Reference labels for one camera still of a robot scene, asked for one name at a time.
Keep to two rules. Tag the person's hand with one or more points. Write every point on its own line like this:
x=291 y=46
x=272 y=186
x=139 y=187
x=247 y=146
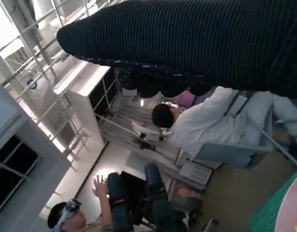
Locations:
x=101 y=189

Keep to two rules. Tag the grey office chair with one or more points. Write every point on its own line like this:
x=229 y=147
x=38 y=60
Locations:
x=235 y=154

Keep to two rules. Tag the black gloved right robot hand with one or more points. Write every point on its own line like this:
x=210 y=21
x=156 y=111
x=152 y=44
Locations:
x=187 y=41

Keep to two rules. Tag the metal pipe scaffold frame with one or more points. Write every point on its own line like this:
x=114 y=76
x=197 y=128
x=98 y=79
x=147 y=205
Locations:
x=42 y=62

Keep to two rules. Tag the VR headset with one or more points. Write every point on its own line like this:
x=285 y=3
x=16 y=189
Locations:
x=71 y=207

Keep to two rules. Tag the green cutting mat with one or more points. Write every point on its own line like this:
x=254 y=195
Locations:
x=262 y=212

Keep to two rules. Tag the small white vented appliance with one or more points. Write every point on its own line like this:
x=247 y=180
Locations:
x=197 y=172

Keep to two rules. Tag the white shelving unit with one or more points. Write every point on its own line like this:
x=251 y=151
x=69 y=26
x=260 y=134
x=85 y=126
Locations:
x=83 y=96

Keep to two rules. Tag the pink bowl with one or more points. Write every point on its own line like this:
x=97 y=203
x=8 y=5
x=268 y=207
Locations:
x=291 y=205

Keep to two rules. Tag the person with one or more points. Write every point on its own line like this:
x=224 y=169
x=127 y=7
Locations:
x=206 y=120
x=105 y=212

